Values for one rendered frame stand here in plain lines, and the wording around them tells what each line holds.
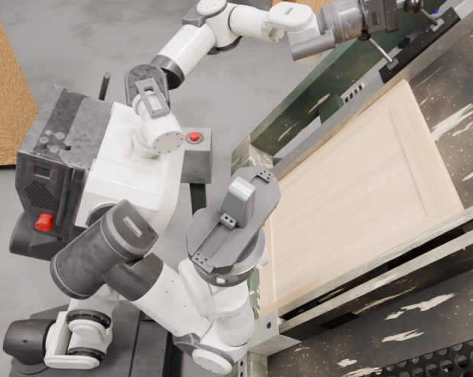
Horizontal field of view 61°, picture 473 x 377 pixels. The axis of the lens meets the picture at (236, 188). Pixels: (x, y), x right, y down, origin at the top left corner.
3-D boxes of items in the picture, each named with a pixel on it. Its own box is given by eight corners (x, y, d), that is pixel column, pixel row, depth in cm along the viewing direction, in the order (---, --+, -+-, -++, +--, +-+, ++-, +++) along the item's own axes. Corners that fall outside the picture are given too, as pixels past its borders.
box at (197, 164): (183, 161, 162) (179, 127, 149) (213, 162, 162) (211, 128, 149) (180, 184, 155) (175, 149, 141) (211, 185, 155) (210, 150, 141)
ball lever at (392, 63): (391, 71, 100) (353, 31, 99) (403, 60, 97) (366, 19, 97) (389, 75, 97) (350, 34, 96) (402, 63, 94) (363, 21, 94)
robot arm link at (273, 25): (325, 39, 93) (281, 28, 101) (317, 5, 87) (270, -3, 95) (308, 58, 92) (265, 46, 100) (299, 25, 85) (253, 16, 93)
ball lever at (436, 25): (429, 28, 92) (396, 2, 84) (444, 16, 90) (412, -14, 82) (436, 40, 90) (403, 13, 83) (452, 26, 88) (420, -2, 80)
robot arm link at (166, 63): (184, 94, 108) (154, 131, 103) (157, 78, 109) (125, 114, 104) (184, 66, 97) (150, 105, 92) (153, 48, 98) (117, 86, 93)
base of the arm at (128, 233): (96, 316, 70) (40, 282, 65) (107, 266, 81) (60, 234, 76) (158, 269, 67) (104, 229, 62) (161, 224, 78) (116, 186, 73)
